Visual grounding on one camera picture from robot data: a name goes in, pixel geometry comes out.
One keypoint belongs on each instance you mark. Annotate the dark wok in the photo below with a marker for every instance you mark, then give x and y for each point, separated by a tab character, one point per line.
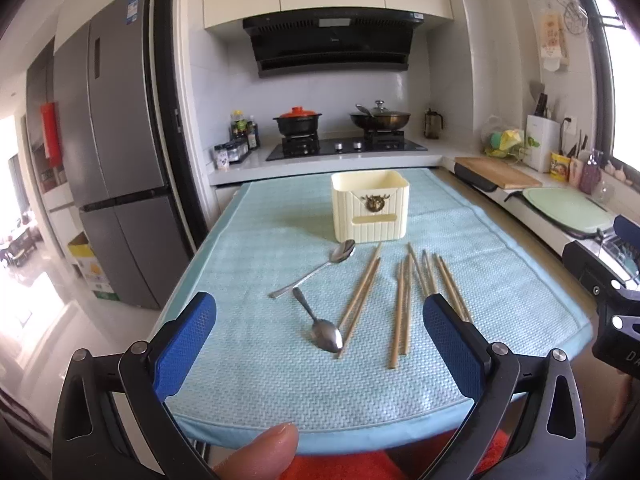
380	121

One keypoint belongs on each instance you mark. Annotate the white knife block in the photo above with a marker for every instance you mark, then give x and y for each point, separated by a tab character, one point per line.
541	142

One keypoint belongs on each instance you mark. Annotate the soap dispenser bottle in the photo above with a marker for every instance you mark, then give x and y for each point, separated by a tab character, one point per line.
590	175

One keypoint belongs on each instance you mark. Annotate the wooden cutting board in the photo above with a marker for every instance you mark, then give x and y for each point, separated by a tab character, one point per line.
500	172

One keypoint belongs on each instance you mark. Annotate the metal spoon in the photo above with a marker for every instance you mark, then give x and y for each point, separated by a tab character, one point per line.
312	275
325	332

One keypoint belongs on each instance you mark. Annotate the black range hood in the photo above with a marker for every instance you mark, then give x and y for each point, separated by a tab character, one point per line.
330	45

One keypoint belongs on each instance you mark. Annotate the red wall box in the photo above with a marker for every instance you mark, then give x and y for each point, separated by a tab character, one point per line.
51	132

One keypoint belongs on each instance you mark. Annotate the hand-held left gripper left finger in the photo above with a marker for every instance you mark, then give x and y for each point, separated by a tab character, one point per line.
187	345

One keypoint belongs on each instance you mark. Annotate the red cloth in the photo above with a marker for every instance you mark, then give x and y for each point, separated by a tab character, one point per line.
350	465

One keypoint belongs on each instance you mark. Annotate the orange pot lid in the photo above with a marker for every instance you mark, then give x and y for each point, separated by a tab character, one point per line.
297	111

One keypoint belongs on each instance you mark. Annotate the black gas stove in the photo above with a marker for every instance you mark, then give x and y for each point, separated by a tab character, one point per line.
345	147

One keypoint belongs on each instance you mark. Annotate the glass wok lid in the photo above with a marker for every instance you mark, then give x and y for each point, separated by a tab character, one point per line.
381	109

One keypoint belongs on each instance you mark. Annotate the light blue table cloth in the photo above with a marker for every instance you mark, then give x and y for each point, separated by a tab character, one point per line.
280	360

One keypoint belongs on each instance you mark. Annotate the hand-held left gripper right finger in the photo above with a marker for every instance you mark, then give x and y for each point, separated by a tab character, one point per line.
450	350

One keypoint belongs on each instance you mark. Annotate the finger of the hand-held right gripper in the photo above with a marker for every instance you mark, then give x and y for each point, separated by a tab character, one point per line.
629	229
587	262

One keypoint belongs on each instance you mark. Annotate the cream ribbed utensil holder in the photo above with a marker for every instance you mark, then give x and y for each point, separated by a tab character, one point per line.
369	210

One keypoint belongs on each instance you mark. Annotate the yellow cardboard box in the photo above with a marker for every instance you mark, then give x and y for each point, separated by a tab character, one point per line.
92	270

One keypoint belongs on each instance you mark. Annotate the black lid spice jar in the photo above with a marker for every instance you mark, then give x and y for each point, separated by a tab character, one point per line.
221	157

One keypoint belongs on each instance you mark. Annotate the plastic bag with sponges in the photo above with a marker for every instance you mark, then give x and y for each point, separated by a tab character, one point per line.
502	140

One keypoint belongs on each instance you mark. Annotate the grey refrigerator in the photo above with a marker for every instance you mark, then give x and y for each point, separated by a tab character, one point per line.
115	150

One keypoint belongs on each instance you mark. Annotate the dark sauce bottle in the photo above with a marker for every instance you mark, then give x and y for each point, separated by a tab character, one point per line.
253	135

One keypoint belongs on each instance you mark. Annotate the black door frame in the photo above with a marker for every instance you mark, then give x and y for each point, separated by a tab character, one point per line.
172	110

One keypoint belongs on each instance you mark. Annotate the person's left hand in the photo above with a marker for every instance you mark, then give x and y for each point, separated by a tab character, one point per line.
260	452

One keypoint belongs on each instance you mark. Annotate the light green cutting board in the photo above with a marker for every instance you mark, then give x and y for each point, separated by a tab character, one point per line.
570	207

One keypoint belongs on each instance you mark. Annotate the glass press pitcher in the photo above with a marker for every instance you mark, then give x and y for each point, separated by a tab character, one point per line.
432	124

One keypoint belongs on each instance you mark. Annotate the dining furniture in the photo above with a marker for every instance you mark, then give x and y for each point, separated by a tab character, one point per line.
17	252

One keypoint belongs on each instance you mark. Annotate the yellow cap sauce bottle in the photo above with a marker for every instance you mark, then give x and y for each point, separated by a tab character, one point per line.
239	122

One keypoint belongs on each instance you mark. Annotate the wall calendar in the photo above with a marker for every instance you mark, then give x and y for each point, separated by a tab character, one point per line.
554	40

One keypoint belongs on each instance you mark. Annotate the black clay pot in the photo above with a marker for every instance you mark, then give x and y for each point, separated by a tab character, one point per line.
296	126

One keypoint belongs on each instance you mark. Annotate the pile of wooden chopsticks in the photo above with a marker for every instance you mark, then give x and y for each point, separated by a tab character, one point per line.
400	310

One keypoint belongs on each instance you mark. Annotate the black tray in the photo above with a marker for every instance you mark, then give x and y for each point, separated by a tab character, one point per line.
475	182

